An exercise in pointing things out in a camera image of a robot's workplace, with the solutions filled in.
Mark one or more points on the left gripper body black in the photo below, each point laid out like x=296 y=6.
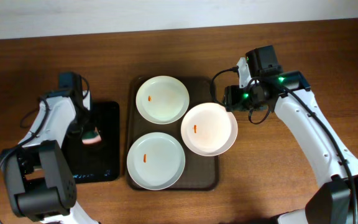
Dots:
x=89 y=131

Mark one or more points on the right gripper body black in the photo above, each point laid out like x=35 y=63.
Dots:
x=232 y=99

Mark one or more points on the green and pink sponge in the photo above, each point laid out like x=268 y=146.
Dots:
x=91 y=137

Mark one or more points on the pinkish white plate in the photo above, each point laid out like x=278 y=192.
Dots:
x=208 y=129

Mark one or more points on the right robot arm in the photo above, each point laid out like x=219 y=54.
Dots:
x=333 y=164

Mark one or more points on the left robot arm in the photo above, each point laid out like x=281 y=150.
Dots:
x=38 y=180

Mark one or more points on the black rectangular sponge tray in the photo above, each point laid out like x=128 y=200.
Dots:
x=97 y=162

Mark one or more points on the brown plastic serving tray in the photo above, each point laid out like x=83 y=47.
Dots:
x=200 y=173

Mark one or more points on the pale green plate bottom left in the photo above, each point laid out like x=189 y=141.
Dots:
x=156 y=161

